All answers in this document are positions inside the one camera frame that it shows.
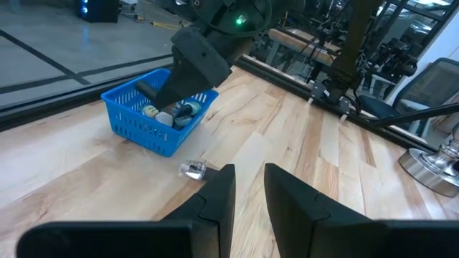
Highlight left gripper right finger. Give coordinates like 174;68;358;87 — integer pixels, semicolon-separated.
264;163;459;258

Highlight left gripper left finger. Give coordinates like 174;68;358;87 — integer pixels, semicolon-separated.
16;163;237;258

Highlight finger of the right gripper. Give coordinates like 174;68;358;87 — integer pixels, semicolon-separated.
153;27;233;111
214;34;256;68

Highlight teal nail polish bottle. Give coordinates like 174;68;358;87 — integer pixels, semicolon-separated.
177;101;202;118

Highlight blue nail polish bottle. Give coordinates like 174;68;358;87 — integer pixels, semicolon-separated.
173;114;193;130

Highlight white nail polish bottle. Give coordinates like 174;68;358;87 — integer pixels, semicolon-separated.
154;110;174;128

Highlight yellow nail polish bottle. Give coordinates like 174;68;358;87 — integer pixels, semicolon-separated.
141;104;159;119

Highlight wooden workbench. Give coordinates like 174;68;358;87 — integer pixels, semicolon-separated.
267;27;342;69

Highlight blue plastic basket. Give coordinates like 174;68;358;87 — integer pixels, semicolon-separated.
100;67;219;158

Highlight black computer tower blue lights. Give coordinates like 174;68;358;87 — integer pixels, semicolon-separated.
73;0;122;24

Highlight silver lamp base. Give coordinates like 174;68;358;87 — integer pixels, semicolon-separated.
397;121;459;199

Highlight blue mesh office chair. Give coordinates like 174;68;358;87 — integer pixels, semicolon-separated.
358;57;459;139

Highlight yellow cable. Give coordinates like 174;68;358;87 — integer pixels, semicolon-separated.
148;20;189;32

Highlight black aluminium table frame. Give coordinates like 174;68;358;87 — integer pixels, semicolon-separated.
0;53;459;156

